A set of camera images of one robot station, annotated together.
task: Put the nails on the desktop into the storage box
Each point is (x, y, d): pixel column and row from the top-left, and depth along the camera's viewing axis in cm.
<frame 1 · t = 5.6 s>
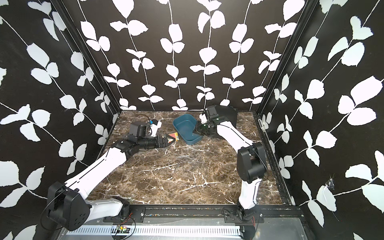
left hand: (170, 138, 78), fingers open
right hand: (191, 128, 88), fingers closed
teal plastic storage box: (185, 125, 116), on the table
pile of steel nails: (187, 159, 97), on the table

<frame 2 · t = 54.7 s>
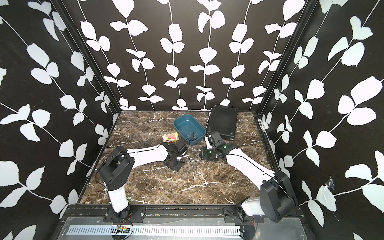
left hand: (176, 166, 92), fingers closed
right hand: (198, 153, 83), fingers open
steel nail in box: (192, 136, 107), on the table
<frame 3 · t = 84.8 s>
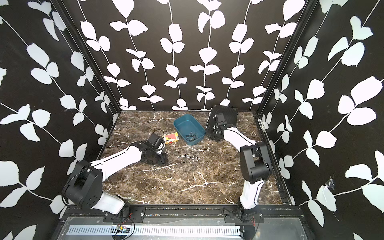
left hand: (165, 159, 87), fingers open
right hand: (203, 131, 96), fingers closed
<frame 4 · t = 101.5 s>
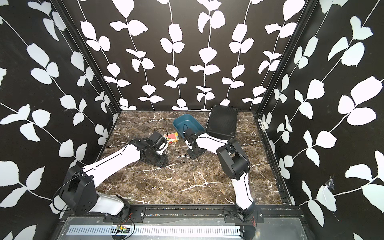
left hand: (163, 160, 83), fingers open
right hand: (194, 152, 97), fingers closed
